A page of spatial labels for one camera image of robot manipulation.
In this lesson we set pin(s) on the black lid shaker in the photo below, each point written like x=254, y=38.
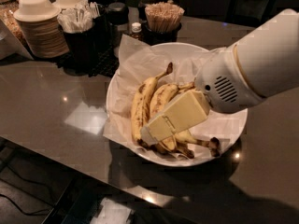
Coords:
x=117, y=14

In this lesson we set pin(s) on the white napkin below counter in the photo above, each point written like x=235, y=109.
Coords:
x=111, y=212

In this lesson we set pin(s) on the small white cap bottle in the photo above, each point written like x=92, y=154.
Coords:
x=136, y=31

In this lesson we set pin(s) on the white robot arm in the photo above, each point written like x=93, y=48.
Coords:
x=262, y=64

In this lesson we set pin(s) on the cereal dispenser container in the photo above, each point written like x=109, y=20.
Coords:
x=11, y=38

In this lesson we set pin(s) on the white paper liner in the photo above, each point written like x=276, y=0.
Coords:
x=139, y=61

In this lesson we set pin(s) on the black mesh mat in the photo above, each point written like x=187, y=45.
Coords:
x=106, y=66

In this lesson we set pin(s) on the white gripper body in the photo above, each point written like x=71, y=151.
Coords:
x=221, y=78

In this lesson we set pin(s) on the front stack paper bowls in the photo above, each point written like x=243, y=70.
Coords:
x=40, y=28

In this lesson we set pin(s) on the black cup of stir sticks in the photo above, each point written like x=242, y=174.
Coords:
x=163, y=22

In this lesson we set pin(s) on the black cup of wrapped cutlery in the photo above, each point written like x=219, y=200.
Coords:
x=77, y=25

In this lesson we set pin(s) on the spotted banana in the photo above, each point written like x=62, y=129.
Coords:
x=140, y=109
x=162, y=96
x=185, y=138

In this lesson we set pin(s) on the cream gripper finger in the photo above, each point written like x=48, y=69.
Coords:
x=183, y=112

